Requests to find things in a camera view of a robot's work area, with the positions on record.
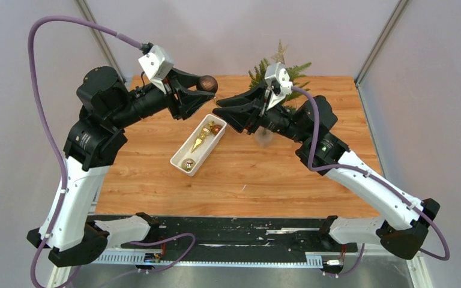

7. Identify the aluminium frame post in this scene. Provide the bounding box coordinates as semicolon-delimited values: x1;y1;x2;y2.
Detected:
73;0;128;83
354;0;411;88

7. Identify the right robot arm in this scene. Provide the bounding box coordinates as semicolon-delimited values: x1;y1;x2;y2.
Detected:
213;85;441;260

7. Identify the gold ball ornament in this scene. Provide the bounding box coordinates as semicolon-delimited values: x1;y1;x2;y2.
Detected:
181;158;196;172

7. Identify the small green christmas tree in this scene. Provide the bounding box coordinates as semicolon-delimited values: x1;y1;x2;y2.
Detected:
248;57;313;149

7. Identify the right aluminium frame post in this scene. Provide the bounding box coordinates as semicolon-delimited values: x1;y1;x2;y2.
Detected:
354;0;411;88

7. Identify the left aluminium frame post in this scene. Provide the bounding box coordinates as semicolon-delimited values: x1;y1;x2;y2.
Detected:
73;0;128;83

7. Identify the purple cable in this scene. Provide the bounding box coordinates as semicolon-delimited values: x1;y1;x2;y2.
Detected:
292;85;451;278
28;16;197;288

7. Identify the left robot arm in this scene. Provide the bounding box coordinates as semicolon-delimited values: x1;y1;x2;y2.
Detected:
27;66;218;267

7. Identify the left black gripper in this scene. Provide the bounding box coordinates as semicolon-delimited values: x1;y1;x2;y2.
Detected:
109;66;215;130

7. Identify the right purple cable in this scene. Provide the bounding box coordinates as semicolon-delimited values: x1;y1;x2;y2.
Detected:
292;85;451;278

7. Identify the white slotted cable duct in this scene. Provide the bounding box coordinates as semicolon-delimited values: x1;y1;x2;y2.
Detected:
92;250;323;269

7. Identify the white ornament tray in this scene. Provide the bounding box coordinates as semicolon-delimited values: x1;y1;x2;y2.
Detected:
170;114;227;176

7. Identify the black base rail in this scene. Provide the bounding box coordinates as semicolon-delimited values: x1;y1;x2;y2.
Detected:
143;216;358;260

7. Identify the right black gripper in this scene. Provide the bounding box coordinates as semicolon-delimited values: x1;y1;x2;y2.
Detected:
213;81;308;143

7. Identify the silver star ornament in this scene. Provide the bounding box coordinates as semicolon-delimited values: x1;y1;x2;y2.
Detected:
270;40;289;64

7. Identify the bronze ball ornament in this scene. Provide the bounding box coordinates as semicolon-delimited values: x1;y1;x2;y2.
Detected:
211;124;222;135

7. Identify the dark brown ball ornament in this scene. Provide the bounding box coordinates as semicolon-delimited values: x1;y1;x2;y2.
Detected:
196;75;218;93

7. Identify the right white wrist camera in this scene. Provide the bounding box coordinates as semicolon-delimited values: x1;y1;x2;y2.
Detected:
264;63;292;110

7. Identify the gold finial ornament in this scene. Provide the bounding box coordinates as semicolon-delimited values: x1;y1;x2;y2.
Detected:
190;121;215;153

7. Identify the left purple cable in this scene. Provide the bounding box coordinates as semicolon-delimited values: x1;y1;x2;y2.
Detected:
28;16;197;288

